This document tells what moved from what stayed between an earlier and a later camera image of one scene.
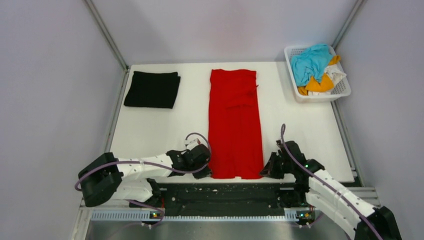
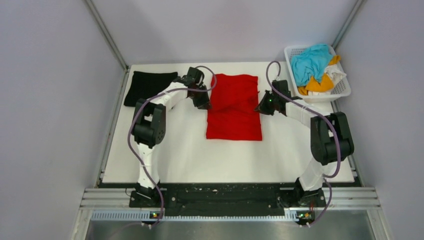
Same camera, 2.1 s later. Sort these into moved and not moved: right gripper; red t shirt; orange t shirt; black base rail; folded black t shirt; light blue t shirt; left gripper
Moved: red t shirt; right gripper; left gripper
Not moved: light blue t shirt; black base rail; orange t shirt; folded black t shirt
